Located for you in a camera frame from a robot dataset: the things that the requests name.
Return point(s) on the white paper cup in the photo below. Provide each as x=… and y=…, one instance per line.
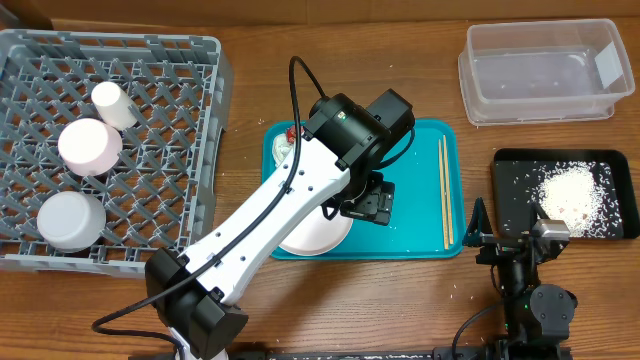
x=112, y=104

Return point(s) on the large white plate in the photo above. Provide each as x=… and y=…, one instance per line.
x=315, y=235

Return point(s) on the pile of white rice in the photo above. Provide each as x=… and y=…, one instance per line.
x=572, y=195

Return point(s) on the grey-green bowl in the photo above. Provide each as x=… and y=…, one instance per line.
x=71, y=221

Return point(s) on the left wooden chopstick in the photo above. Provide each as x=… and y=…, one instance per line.
x=443, y=198

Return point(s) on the red snack wrapper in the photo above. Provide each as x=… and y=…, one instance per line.
x=291, y=134

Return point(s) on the black plastic tray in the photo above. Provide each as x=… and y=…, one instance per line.
x=517, y=173

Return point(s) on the wooden chopstick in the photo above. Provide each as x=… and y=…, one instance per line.
x=443, y=198
x=449, y=219

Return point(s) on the white tissue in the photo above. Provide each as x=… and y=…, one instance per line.
x=282, y=145

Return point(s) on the grey dishwasher rack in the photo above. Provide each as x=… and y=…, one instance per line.
x=160, y=193

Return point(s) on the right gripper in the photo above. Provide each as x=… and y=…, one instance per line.
x=479, y=234

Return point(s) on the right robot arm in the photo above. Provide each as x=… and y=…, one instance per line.
x=537, y=316

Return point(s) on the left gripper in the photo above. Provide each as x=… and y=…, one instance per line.
x=376, y=206

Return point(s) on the clear plastic container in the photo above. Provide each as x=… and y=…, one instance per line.
x=543, y=71

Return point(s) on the right wooden chopstick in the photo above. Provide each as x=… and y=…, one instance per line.
x=449, y=219

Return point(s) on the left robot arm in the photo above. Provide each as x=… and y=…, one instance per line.
x=336, y=170

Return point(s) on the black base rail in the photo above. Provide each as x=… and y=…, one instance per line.
x=438, y=353

